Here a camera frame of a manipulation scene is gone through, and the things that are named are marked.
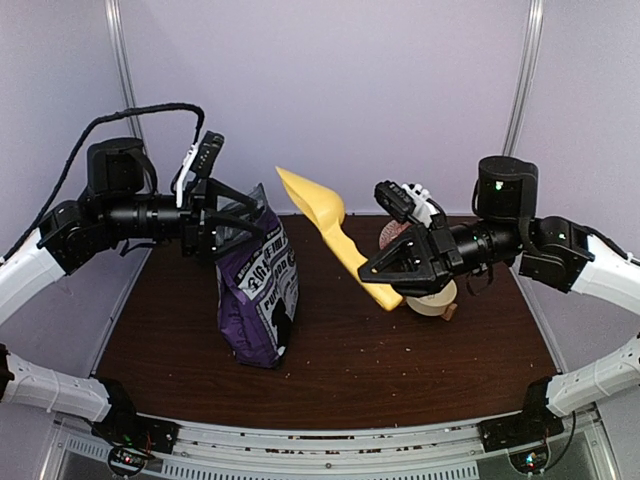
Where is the red patterned ceramic bowl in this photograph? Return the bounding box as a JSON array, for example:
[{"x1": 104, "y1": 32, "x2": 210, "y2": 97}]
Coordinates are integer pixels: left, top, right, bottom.
[{"x1": 378, "y1": 220, "x2": 412, "y2": 250}]

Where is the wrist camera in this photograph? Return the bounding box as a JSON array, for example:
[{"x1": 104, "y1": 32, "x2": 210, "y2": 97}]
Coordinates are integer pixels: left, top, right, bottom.
[
  {"x1": 173, "y1": 131, "x2": 225, "y2": 208},
  {"x1": 374, "y1": 180, "x2": 446, "y2": 227}
]

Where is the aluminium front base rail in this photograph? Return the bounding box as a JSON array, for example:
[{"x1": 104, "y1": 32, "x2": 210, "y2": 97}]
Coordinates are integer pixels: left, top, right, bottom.
[{"x1": 42, "y1": 394, "x2": 619, "y2": 480}]

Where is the cream cat-ear pet bowl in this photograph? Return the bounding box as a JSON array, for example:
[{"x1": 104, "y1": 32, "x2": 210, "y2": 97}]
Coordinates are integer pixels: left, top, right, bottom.
[{"x1": 406, "y1": 280, "x2": 458, "y2": 318}]

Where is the yellow plastic food scoop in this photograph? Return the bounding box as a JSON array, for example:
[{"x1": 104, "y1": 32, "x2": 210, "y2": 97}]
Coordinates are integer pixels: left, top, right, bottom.
[{"x1": 276, "y1": 167, "x2": 403, "y2": 311}]

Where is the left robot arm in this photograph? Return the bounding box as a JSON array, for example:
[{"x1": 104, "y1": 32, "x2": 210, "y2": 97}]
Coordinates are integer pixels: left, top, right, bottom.
[{"x1": 1, "y1": 132, "x2": 264, "y2": 444}]

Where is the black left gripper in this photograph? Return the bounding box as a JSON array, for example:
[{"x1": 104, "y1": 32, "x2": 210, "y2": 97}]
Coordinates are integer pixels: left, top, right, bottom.
[{"x1": 101, "y1": 175, "x2": 264, "y2": 263}]

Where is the black braided left cable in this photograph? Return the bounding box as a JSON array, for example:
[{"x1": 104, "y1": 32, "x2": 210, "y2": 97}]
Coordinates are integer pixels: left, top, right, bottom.
[{"x1": 0, "y1": 103, "x2": 206, "y2": 264}]

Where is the wooden stand under cream bowl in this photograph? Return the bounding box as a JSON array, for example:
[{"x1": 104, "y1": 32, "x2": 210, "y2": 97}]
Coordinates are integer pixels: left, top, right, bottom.
[{"x1": 440, "y1": 302, "x2": 458, "y2": 322}]

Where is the aluminium corner post right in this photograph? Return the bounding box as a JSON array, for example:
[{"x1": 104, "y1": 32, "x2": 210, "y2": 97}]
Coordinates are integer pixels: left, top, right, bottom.
[{"x1": 502, "y1": 0, "x2": 545, "y2": 156}]

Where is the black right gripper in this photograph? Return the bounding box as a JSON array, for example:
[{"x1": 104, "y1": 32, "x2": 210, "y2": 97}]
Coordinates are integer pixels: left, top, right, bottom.
[{"x1": 356, "y1": 213, "x2": 525, "y2": 299}]

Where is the aluminium corner post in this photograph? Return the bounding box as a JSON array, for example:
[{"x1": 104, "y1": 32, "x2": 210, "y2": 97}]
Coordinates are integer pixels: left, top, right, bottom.
[
  {"x1": 103, "y1": 0, "x2": 151, "y2": 151},
  {"x1": 502, "y1": 0, "x2": 545, "y2": 156}
]

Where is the aluminium corner post left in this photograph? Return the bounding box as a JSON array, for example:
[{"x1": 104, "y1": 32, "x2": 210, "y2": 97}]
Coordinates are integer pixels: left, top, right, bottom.
[{"x1": 103, "y1": 0, "x2": 151, "y2": 151}]

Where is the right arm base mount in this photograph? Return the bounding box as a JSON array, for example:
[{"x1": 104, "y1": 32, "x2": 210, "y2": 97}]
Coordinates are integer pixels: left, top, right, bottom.
[{"x1": 477, "y1": 376, "x2": 564, "y2": 475}]

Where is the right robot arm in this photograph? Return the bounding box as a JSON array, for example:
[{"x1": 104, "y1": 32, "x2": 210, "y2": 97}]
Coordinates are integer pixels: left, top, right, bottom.
[{"x1": 357, "y1": 156, "x2": 639, "y2": 313}]

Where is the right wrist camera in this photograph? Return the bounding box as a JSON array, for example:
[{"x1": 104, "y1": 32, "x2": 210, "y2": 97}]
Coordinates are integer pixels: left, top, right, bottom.
[{"x1": 374, "y1": 180, "x2": 446, "y2": 227}]

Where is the purple pet food bag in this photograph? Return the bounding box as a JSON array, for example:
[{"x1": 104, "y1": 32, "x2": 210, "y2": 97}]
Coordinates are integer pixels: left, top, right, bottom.
[{"x1": 216, "y1": 184, "x2": 299, "y2": 369}]

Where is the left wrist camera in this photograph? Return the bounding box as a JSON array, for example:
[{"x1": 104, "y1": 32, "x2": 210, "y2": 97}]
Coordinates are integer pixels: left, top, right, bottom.
[{"x1": 173, "y1": 131, "x2": 225, "y2": 208}]

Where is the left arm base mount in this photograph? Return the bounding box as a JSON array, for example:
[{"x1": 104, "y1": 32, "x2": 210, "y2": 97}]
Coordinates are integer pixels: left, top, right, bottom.
[{"x1": 89, "y1": 378, "x2": 180, "y2": 479}]

